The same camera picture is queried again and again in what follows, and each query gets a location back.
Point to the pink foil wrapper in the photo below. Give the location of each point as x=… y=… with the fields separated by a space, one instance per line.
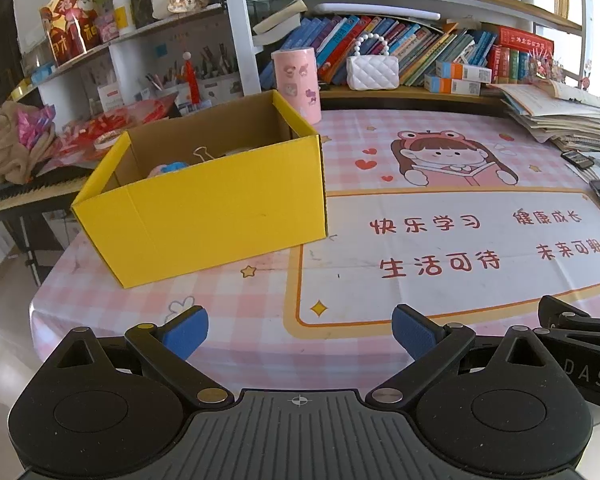
x=32 y=127

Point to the stack of papers and workbooks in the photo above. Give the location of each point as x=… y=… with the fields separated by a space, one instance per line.
x=555 y=115

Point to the red thick dictionary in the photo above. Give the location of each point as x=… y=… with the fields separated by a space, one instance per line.
x=525 y=39

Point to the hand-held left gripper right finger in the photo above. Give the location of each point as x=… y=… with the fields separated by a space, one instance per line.
x=415 y=332

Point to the white shelf unit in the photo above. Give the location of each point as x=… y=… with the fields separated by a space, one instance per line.
x=120 y=75

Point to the red pen toy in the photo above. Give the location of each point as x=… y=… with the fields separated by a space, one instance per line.
x=191 y=80

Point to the yellow cardboard box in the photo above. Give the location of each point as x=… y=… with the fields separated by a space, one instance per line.
x=205 y=220

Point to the pile of lying books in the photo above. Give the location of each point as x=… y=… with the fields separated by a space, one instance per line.
x=277 y=20

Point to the pink cylinder tin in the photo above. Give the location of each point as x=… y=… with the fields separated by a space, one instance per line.
x=295 y=85

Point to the black binder clip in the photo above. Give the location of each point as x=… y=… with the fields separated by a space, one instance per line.
x=205 y=154

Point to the white quilted handbag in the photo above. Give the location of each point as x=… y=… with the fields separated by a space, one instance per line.
x=372 y=75

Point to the cluster of desk pen holders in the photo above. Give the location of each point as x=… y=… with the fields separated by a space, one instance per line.
x=217 y=85

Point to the row of colourful books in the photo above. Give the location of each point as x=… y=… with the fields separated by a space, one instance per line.
x=420 y=45

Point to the white bottle yellow label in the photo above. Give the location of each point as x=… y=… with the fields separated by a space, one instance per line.
x=123 y=17

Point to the colourful acrylic ornament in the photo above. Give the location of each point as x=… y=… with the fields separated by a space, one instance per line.
x=547 y=69

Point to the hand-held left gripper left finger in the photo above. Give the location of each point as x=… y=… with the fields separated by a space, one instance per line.
x=187 y=332

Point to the row of thick reference books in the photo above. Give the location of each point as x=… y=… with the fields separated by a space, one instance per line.
x=510 y=65

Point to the white tape roll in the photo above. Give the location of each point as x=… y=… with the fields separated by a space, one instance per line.
x=109 y=140

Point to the white box red label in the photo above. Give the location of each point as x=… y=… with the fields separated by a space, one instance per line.
x=111 y=99

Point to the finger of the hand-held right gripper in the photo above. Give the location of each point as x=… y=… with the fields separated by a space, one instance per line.
x=575 y=336
x=565 y=310

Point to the pink jar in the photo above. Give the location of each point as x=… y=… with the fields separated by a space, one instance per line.
x=108 y=27

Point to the small red cartoon ornament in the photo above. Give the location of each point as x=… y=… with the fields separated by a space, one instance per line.
x=589 y=84

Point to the black electronic keyboard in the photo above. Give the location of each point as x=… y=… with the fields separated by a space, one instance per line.
x=30 y=190

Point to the red festive figurine box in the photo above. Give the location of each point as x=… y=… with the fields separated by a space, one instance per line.
x=67 y=30

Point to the wooden bookshelf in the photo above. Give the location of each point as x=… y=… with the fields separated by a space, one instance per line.
x=241 y=35

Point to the beige knitted bundle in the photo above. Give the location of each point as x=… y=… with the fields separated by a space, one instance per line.
x=5 y=155

